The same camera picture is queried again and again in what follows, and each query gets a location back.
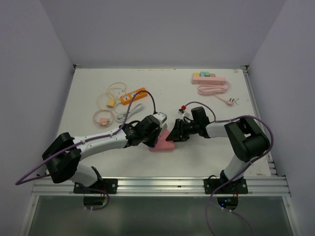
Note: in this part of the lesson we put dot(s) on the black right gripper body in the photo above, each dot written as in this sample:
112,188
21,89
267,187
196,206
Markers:
186,129

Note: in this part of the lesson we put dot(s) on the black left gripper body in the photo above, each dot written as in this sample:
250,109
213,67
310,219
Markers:
149,138

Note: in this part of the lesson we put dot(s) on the pink triangular power strip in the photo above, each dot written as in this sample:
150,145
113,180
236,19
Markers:
162,144

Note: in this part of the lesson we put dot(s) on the pink charger plug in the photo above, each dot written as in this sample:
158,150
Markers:
104,122

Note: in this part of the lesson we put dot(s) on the orange power strip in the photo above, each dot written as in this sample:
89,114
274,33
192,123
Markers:
139,94

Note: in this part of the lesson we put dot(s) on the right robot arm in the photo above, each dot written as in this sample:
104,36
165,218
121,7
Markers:
247,139

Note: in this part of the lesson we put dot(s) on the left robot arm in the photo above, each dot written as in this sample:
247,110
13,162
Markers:
63,157

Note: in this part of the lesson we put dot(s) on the long pink power strip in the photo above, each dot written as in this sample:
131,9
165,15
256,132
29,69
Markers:
199,80

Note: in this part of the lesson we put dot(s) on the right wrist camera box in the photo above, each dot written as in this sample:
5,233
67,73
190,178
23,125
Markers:
183,112

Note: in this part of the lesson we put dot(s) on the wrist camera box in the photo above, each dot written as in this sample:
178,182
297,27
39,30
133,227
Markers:
161,117
183,112

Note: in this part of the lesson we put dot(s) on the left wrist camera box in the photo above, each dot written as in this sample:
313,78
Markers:
161,117

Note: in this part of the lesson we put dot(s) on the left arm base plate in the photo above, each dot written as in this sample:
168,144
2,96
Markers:
107,185

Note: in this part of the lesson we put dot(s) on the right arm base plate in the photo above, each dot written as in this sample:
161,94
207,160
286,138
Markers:
215,185

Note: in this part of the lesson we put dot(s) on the aluminium right side rail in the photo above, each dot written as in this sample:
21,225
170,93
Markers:
269,157

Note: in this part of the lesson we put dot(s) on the aluminium rail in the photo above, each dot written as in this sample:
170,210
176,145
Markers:
170,187
269,157

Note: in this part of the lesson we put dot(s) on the aluminium front rail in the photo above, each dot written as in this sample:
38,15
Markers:
170,187

